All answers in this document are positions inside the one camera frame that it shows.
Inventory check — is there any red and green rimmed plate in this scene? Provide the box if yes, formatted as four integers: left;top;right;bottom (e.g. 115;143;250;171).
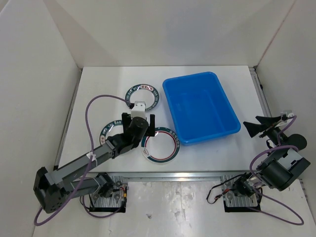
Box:
141;127;180;164

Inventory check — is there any green rimmed plate top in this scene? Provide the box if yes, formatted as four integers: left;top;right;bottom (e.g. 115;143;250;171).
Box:
125;84;159;112

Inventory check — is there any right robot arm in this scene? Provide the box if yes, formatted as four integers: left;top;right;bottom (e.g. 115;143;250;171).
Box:
232;113;311;197

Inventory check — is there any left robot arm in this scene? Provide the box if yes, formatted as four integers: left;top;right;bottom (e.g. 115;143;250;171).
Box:
33;113;155;214

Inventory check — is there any blue plastic bin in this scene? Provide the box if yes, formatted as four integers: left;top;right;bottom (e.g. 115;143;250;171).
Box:
162;72;241;146

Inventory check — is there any green rimmed plate left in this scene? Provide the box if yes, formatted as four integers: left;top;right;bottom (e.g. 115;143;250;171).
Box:
99;119;123;145

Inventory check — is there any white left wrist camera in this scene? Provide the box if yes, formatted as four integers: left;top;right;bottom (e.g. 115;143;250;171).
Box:
131;101;147;120

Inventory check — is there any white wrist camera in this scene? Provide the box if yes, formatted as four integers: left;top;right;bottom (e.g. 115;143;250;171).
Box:
280;110;294;121
131;101;147;120

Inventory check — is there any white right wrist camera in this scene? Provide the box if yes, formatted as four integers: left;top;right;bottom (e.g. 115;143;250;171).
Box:
280;110;294;121

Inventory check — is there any aluminium table frame rail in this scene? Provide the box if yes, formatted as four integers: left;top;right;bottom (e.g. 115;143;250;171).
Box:
59;66;267;180

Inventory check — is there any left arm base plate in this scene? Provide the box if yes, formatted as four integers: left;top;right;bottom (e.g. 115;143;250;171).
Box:
88;173;128;213

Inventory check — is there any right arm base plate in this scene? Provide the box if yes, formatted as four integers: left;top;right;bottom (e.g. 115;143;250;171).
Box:
221;172;262;213

